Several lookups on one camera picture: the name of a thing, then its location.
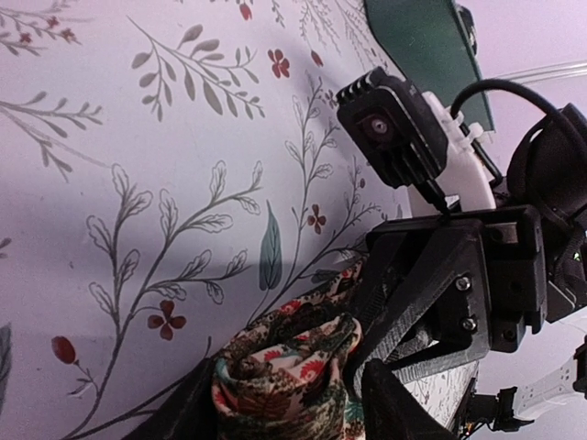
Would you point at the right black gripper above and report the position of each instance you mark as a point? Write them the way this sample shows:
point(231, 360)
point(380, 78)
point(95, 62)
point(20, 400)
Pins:
point(474, 282)

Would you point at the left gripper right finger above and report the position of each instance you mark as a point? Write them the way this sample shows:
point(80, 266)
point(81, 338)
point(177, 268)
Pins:
point(390, 411)

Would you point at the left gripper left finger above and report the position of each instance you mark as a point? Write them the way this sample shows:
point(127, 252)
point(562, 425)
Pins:
point(188, 414)

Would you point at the flamingo patterned tie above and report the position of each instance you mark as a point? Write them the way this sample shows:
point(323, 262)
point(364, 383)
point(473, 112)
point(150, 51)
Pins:
point(281, 377)

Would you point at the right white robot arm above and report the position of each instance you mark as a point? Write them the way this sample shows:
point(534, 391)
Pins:
point(546, 174)

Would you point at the floral patterned table mat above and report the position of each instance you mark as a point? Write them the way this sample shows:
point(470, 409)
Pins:
point(169, 170)

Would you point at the green divided organizer box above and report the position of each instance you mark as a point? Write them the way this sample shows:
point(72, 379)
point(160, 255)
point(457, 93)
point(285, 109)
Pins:
point(432, 42)

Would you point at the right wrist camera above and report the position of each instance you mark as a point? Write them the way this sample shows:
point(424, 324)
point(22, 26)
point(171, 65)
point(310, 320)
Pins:
point(395, 129)

